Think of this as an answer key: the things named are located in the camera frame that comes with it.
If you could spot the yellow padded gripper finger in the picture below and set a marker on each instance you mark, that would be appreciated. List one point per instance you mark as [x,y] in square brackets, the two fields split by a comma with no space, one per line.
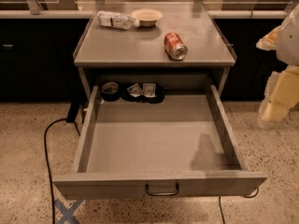
[281,94]
[269,41]

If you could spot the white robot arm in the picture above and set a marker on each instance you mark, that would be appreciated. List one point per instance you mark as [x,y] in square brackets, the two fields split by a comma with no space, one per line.
[288,39]

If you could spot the orange soda can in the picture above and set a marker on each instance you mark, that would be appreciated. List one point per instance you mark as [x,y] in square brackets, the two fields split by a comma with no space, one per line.
[174,47]

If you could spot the clear plastic water bottle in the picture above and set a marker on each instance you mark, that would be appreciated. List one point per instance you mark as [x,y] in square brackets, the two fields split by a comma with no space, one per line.
[117,20]

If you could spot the beige paper bowl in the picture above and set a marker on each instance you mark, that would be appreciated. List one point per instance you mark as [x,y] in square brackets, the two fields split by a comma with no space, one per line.
[147,17]

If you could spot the black tape roll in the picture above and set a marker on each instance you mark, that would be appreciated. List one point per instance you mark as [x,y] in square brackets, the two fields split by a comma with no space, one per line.
[110,91]

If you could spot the grey top drawer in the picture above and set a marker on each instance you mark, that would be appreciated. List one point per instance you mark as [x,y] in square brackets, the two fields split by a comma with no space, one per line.
[181,147]

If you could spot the blue tape cross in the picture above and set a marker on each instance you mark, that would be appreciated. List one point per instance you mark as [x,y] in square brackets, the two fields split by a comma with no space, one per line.
[68,213]

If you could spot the grey metal drawer cabinet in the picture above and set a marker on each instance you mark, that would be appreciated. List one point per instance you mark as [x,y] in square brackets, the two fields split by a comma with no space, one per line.
[143,44]

